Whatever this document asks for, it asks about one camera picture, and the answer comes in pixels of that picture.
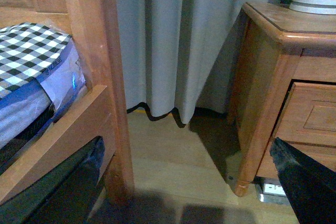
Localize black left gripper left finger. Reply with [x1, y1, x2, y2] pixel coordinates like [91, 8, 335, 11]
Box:
[1, 136, 105, 223]

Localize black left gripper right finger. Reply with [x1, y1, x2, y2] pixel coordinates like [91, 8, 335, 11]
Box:
[270, 137, 335, 223]

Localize floor power outlet box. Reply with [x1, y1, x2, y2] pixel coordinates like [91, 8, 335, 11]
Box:
[255, 178, 290, 206]

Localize plastic wrapped mattress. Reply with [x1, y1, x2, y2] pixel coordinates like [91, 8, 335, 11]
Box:
[1, 37, 86, 147]

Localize wooden nightstand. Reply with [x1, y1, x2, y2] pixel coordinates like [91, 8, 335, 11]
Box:
[228, 3, 335, 197]

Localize checkered bed sheet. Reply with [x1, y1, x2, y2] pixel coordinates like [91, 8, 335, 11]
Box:
[1, 23, 71, 99]

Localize white curtain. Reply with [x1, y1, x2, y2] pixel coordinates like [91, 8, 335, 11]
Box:
[117, 0, 280, 124]

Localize wooden bed frame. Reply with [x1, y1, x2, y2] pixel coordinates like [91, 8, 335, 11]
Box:
[1, 0, 134, 206]

